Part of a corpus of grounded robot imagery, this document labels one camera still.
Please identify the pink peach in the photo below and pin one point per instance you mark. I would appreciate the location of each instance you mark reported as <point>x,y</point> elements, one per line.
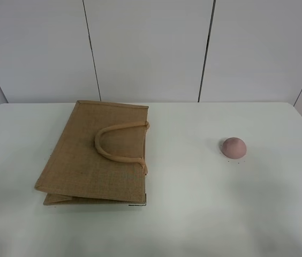
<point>234,148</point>

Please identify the brown linen tote bag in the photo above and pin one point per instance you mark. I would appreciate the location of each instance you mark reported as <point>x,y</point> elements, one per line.
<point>99,157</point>

